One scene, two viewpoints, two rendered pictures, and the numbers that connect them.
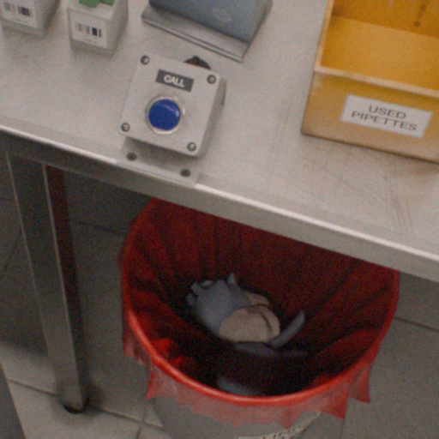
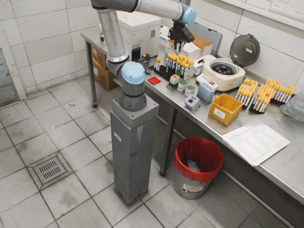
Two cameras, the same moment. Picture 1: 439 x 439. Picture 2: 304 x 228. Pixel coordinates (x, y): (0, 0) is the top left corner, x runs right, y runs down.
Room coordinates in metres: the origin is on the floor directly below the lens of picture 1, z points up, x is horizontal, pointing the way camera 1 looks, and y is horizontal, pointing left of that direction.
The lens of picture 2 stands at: (-0.56, -0.42, 1.81)
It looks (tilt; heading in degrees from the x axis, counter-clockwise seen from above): 42 degrees down; 36
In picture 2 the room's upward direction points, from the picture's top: 5 degrees clockwise
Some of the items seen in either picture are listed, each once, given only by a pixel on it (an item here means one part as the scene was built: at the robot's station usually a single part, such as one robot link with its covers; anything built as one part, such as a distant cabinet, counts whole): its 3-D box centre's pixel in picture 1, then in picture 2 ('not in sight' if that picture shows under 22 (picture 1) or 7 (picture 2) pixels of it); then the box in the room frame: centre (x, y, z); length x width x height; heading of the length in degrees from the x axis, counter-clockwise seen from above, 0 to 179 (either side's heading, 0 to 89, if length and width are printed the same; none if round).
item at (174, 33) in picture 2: not in sight; (178, 30); (0.61, 0.29, 1.26); 0.09 x 0.08 x 0.12; 80
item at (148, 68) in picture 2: not in sight; (141, 61); (0.63, 0.58, 0.92); 0.21 x 0.07 x 0.05; 80
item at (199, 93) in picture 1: (179, 88); (194, 101); (0.52, 0.05, 0.92); 0.13 x 0.07 x 0.08; 170
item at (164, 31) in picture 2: not in sight; (164, 34); (1.11, 0.74, 0.94); 0.22 x 0.12 x 0.13; 84
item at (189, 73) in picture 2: not in sight; (179, 67); (0.78, 0.34, 0.91); 0.20 x 0.10 x 0.07; 80
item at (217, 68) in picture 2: not in sight; (223, 71); (0.89, 0.06, 0.97); 0.15 x 0.15 x 0.07
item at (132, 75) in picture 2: not in sight; (132, 77); (0.21, 0.28, 1.12); 0.13 x 0.12 x 0.14; 74
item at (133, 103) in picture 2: not in sight; (133, 95); (0.22, 0.28, 1.00); 0.15 x 0.15 x 0.10
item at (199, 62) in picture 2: not in sight; (204, 64); (0.95, 0.23, 0.92); 0.24 x 0.12 x 0.10; 170
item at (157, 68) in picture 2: not in sight; (166, 67); (0.69, 0.39, 0.93); 0.17 x 0.09 x 0.11; 80
